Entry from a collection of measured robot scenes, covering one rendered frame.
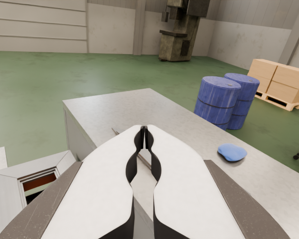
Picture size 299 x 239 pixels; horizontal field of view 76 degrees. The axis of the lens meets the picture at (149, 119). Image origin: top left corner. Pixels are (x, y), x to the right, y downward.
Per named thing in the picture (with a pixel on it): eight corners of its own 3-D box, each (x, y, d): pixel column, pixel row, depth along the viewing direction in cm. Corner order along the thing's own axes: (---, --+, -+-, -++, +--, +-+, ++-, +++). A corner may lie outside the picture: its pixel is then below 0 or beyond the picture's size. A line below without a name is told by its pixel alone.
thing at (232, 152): (233, 167, 73) (236, 160, 71) (211, 152, 79) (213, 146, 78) (248, 156, 80) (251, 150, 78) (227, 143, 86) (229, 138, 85)
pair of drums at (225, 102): (256, 132, 321) (277, 85, 282) (204, 142, 274) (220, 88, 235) (226, 113, 374) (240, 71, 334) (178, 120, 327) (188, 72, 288)
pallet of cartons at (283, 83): (261, 87, 565) (273, 58, 524) (310, 107, 460) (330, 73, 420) (238, 89, 524) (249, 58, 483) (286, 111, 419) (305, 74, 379)
